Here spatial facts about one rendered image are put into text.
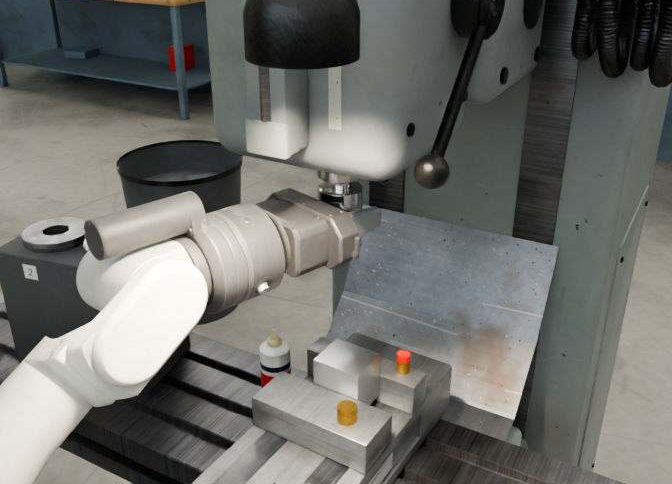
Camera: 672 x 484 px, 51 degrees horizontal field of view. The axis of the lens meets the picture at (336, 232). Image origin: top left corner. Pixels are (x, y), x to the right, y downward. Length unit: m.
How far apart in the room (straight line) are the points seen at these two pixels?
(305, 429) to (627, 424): 1.85
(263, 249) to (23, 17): 7.36
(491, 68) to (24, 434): 0.53
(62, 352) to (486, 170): 0.69
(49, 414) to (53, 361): 0.04
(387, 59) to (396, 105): 0.04
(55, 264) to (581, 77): 0.73
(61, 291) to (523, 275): 0.65
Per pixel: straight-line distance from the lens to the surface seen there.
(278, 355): 0.94
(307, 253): 0.67
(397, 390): 0.85
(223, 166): 2.96
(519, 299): 1.09
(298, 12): 0.42
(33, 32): 7.87
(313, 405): 0.81
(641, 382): 2.75
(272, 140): 0.60
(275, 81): 0.58
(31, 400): 0.59
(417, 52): 0.60
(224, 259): 0.61
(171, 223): 0.61
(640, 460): 2.43
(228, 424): 0.97
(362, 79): 0.58
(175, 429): 0.97
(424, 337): 1.12
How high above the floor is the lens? 1.54
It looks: 25 degrees down
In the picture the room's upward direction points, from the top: straight up
